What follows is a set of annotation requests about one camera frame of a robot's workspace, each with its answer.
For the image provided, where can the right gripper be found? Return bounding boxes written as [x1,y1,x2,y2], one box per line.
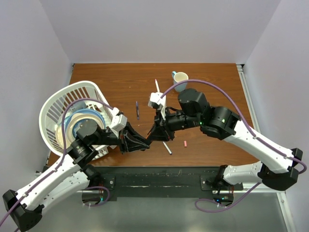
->
[146,106,201,142]

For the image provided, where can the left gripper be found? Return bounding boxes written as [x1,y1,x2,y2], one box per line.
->
[90,121,150,154]

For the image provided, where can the purple pen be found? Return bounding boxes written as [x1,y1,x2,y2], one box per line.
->
[136,101,140,120]

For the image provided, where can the black orange highlighter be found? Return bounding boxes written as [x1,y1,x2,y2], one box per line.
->
[146,137,151,145]

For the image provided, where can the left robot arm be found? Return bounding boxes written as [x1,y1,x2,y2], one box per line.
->
[3,119,151,232]

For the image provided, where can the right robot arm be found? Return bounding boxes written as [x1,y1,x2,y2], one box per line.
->
[147,88,303,191]

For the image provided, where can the white purple-tip pen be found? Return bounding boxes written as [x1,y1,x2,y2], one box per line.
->
[162,142,172,155]

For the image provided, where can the white pink-tip pen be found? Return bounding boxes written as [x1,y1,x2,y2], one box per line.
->
[155,79,160,92]

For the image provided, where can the light blue mug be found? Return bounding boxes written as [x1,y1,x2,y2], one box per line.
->
[171,71,189,92]

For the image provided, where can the stacked plates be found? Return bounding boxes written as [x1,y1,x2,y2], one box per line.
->
[64,109,106,147]

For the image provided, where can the white laundry basket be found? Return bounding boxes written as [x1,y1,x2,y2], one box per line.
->
[39,81,113,156]

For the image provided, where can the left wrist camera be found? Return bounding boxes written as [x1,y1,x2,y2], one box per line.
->
[109,107,127,138]

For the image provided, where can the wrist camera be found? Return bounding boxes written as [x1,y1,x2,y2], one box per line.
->
[109,107,127,138]
[148,92,167,120]

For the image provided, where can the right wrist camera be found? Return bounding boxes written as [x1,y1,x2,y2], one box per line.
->
[148,92,167,120]

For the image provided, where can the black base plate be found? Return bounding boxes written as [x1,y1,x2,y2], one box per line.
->
[43,164,244,203]

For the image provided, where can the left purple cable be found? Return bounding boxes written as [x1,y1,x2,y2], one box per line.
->
[0,98,116,232]

